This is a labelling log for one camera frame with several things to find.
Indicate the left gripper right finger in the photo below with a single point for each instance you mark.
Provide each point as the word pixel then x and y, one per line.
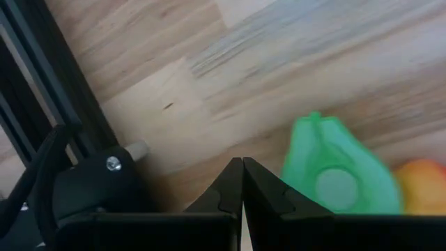
pixel 268 195

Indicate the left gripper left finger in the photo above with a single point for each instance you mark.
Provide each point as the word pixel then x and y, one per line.
pixel 226 195

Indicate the green avocado half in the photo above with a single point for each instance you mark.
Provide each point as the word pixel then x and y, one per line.
pixel 334 167

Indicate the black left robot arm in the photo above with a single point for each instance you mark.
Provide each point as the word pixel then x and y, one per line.
pixel 90 184

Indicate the white cylindrical standoff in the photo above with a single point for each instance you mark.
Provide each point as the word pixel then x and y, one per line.
pixel 137 150

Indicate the small orange peach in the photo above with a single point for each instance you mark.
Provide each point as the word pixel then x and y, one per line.
pixel 423 186

